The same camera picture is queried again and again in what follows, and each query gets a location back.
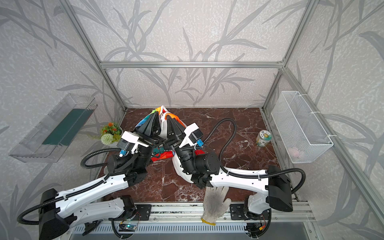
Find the green circuit board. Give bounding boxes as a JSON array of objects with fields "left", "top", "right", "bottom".
[{"left": 119, "top": 223, "right": 138, "bottom": 232}]

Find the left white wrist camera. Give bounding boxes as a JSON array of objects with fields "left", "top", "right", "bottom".
[{"left": 117, "top": 131, "right": 149, "bottom": 158}]

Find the small green labelled jar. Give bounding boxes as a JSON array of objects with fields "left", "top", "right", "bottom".
[{"left": 257, "top": 130, "right": 272, "bottom": 147}]

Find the rainbow striped child jacket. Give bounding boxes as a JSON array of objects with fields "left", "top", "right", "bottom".
[{"left": 135, "top": 106, "right": 204, "bottom": 183}]

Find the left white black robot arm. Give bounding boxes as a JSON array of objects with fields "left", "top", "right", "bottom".
[{"left": 38, "top": 109, "right": 167, "bottom": 240}]

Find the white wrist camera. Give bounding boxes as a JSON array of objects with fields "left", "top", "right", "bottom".
[
  {"left": 179, "top": 123, "right": 204, "bottom": 148},
  {"left": 117, "top": 131, "right": 149, "bottom": 158}
]

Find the pink object in basket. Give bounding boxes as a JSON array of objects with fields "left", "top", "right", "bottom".
[{"left": 289, "top": 147, "right": 304, "bottom": 159}]

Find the white knit work glove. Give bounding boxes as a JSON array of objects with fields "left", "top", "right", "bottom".
[{"left": 201, "top": 187, "right": 232, "bottom": 226}]

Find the right corrugated black cable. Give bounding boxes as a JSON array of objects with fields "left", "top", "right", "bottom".
[{"left": 202, "top": 117, "right": 307, "bottom": 195}]

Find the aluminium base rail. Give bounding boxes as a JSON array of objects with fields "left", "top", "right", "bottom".
[{"left": 62, "top": 201, "right": 316, "bottom": 225}]

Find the aluminium cage frame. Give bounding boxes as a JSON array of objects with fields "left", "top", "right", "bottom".
[{"left": 59, "top": 1, "right": 384, "bottom": 224}]

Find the potted artificial flower plant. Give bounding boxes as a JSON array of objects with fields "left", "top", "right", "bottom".
[{"left": 87, "top": 122, "right": 123, "bottom": 147}]

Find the clear acrylic wall shelf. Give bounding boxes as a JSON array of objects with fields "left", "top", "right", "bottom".
[{"left": 9, "top": 94, "right": 98, "bottom": 163}]

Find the white wire mesh basket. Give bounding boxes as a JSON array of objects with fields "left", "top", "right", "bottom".
[{"left": 271, "top": 91, "right": 334, "bottom": 164}]

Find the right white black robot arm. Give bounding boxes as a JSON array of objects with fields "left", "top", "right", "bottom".
[{"left": 162, "top": 115, "right": 293, "bottom": 214}]

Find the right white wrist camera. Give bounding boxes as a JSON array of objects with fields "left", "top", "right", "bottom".
[{"left": 179, "top": 123, "right": 204, "bottom": 148}]

